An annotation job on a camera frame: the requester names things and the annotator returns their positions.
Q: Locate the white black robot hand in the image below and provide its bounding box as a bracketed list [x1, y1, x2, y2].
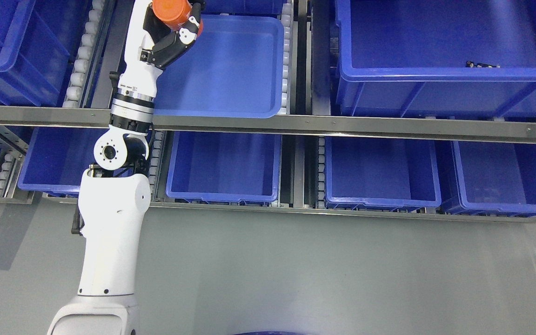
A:
[117, 0, 203, 101]

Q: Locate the orange cylindrical capacitor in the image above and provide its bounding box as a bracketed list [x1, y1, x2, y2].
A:
[152, 0, 206, 31]

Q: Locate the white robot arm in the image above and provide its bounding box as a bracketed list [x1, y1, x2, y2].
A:
[47, 88, 156, 335]

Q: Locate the white roller track left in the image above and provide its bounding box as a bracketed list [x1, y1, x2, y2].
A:
[62, 0, 107, 108]

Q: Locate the shallow blue tray bin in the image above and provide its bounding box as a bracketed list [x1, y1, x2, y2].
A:
[154, 14, 284, 119]

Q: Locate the blue bin upper left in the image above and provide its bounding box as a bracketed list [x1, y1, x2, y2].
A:
[0, 0, 92, 107]

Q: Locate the blue bin lower middle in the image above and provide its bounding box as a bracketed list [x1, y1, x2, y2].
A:
[165, 131, 281, 205]

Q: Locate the blue bin lower centre right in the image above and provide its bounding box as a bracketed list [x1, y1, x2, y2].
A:
[325, 136, 441, 212]

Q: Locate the large blue bin upper right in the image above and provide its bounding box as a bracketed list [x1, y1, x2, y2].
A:
[335, 0, 536, 118]

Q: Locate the small black part in bin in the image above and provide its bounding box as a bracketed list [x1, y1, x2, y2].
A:
[465, 61, 501, 68]

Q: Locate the blue bin lower far right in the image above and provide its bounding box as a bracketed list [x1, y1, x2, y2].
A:
[435, 141, 536, 218]

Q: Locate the steel shelf frame rail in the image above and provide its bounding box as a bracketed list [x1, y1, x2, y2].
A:
[0, 106, 536, 144]

